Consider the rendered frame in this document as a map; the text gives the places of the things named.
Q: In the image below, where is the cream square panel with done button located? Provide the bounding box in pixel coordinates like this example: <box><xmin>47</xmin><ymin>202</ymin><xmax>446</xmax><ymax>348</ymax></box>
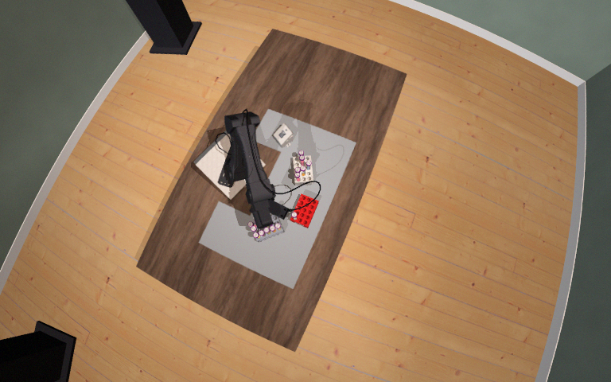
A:
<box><xmin>273</xmin><ymin>123</ymin><xmax>294</xmax><ymax>148</ymax></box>

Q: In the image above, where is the grey bench mat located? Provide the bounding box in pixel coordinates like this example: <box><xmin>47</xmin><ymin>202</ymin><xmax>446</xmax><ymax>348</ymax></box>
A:
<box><xmin>199</xmin><ymin>109</ymin><xmax>356</xmax><ymax>289</ymax></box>

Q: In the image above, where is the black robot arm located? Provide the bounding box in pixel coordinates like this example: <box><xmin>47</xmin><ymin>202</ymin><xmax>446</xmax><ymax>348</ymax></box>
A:
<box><xmin>218</xmin><ymin>111</ymin><xmax>289</xmax><ymax>229</ymax></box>

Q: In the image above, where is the red tube rack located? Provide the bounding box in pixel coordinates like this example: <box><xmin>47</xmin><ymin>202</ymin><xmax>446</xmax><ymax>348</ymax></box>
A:
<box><xmin>290</xmin><ymin>194</ymin><xmax>319</xmax><ymax>228</ymax></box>

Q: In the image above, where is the white tube rack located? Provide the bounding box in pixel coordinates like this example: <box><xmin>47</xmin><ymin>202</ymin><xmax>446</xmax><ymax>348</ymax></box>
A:
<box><xmin>293</xmin><ymin>155</ymin><xmax>313</xmax><ymax>185</ymax></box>

